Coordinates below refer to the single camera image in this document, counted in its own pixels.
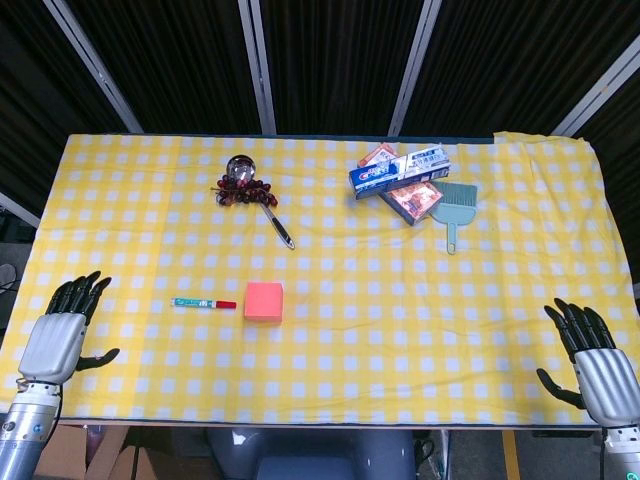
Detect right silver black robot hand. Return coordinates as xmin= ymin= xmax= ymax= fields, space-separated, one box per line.
xmin=535 ymin=297 xmax=640 ymax=430

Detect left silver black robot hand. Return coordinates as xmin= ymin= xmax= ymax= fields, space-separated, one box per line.
xmin=17 ymin=270 xmax=121 ymax=385

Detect green white red-capped marker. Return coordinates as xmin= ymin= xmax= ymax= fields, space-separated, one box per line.
xmin=170 ymin=297 xmax=238 ymax=311

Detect pink foam cube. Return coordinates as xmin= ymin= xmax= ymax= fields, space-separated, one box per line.
xmin=243 ymin=281 xmax=285 ymax=326

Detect brown cardboard box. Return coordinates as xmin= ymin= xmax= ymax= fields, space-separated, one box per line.
xmin=34 ymin=424 xmax=169 ymax=480

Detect teal small brush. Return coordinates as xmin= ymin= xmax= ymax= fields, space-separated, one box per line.
xmin=430 ymin=197 xmax=476 ymax=256

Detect teal mini brush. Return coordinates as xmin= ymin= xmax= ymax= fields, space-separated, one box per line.
xmin=439 ymin=182 xmax=479 ymax=207

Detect dark red grape bunch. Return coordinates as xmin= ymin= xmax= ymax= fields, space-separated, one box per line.
xmin=210 ymin=174 xmax=279 ymax=207

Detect yellow white checkered tablecloth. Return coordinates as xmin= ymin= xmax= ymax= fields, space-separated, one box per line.
xmin=0 ymin=130 xmax=640 ymax=427

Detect blue orange snack box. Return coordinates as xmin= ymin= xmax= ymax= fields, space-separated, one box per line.
xmin=382 ymin=180 xmax=444 ymax=227

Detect grey robot torso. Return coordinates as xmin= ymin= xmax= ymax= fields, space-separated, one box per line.
xmin=206 ymin=427 xmax=417 ymax=480

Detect blue white toothpaste box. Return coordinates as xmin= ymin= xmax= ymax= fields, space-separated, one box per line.
xmin=348 ymin=144 xmax=451 ymax=200

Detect small orange white box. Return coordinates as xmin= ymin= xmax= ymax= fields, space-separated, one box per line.
xmin=357 ymin=142 xmax=401 ymax=169

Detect aluminium frame post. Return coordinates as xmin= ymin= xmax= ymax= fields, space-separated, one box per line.
xmin=551 ymin=47 xmax=640 ymax=137
xmin=238 ymin=0 xmax=277 ymax=135
xmin=42 ymin=0 xmax=145 ymax=135
xmin=388 ymin=0 xmax=444 ymax=137
xmin=0 ymin=192 xmax=41 ymax=229

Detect steel ladle black handle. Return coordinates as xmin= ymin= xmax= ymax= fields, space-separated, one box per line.
xmin=225 ymin=154 xmax=296 ymax=250

